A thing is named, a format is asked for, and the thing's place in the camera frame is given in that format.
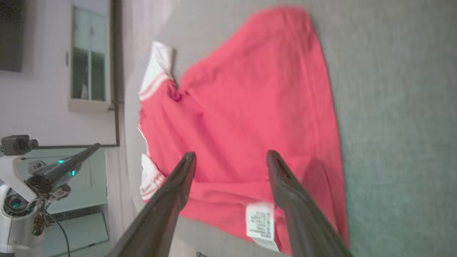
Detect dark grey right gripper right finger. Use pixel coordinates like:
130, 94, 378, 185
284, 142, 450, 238
266, 150, 354, 257

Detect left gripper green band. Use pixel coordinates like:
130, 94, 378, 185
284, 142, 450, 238
27, 143, 101, 201

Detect red and white garment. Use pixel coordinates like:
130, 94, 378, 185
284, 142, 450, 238
137, 5, 350, 256

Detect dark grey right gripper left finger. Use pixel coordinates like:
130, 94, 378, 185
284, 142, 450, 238
107, 152, 197, 257

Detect thin black cable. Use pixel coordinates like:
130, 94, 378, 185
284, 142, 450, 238
34, 200, 71, 257

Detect black wall television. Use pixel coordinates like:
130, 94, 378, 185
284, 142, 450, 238
0, 0, 25, 72

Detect dark wrist camera box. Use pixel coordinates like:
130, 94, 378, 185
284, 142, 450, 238
0, 135, 39, 156

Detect pale green TV cabinet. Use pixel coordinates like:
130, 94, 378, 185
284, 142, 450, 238
68, 0, 122, 113

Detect pale green drawer cabinet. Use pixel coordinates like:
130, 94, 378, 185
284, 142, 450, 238
21, 146, 111, 257

